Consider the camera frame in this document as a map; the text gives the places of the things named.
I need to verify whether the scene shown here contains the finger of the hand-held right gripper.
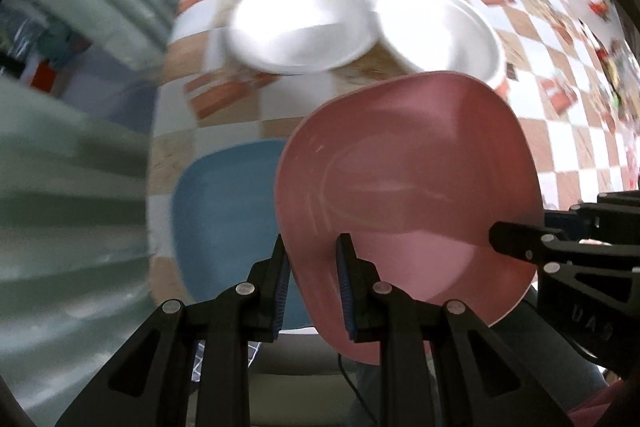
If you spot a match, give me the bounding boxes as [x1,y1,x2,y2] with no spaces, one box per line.
[570,191,640,244]
[488,221,640,279]

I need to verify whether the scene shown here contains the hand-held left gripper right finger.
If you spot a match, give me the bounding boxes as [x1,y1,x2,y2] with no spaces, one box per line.
[335,233,576,427]

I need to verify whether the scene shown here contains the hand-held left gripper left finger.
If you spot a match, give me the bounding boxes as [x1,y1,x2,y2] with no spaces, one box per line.
[55,234,292,427]

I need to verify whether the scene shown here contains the pink square plate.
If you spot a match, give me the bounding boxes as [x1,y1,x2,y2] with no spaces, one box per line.
[274,71,545,365]

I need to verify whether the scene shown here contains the blue square plate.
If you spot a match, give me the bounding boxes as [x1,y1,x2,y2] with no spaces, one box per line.
[171,139,321,332]

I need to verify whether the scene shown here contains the checkered printed tablecloth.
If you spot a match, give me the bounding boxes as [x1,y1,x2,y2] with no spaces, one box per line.
[145,0,640,338]

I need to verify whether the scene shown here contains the white round bowl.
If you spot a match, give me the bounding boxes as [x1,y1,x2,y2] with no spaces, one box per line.
[375,0,507,88]

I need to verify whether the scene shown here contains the pale green curtain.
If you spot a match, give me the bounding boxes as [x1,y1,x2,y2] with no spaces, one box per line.
[0,0,221,408]

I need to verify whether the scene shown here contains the white round plate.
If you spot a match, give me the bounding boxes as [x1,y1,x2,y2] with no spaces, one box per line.
[227,0,376,75]

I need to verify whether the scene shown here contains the red and white container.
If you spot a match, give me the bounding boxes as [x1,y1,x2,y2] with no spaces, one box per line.
[30,59,67,94]

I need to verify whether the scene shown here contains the thin black cable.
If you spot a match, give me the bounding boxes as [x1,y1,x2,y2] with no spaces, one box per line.
[337,352,382,427]

